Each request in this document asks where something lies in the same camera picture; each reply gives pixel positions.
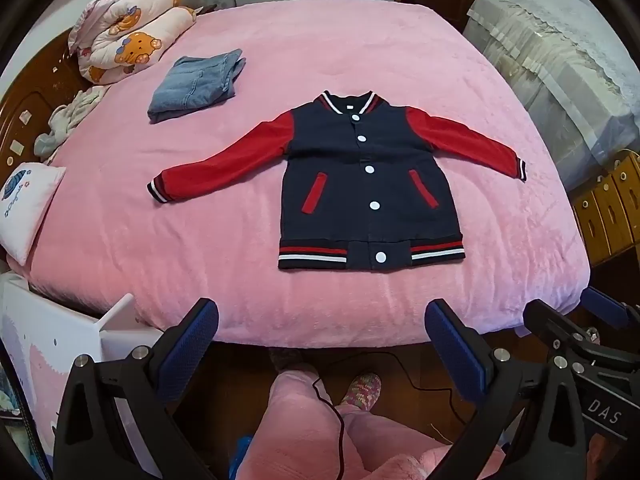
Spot yellow wooden drawer cabinet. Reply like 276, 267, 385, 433
570, 149, 640, 266

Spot folded cartoon bear quilt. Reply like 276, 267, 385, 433
67, 0, 198, 86

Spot white bedside cabinet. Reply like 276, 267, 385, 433
0, 272, 166, 480

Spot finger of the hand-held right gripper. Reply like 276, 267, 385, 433
522, 299, 601, 363
580, 286, 640, 332

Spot navy and red varsity jacket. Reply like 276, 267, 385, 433
146, 90, 528, 272

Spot person's pink pajama pants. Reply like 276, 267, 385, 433
235, 370, 506, 480

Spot black cable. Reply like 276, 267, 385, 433
312, 350, 481, 480

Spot crumpled pale cloth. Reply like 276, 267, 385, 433
34, 85, 108, 163

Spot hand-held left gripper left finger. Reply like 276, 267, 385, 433
52, 297, 221, 480

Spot brown wooden headboard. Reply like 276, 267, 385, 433
0, 25, 83, 176

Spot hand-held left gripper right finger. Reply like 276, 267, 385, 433
424, 298, 593, 480

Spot small white printed pillow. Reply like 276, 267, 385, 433
0, 161, 67, 267

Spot pink fleece bed blanket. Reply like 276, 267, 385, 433
7, 0, 593, 348

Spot knitted slipper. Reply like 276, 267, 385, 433
341, 372, 382, 413
269, 347, 307, 376

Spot folded blue jeans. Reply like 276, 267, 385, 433
147, 48, 247, 124

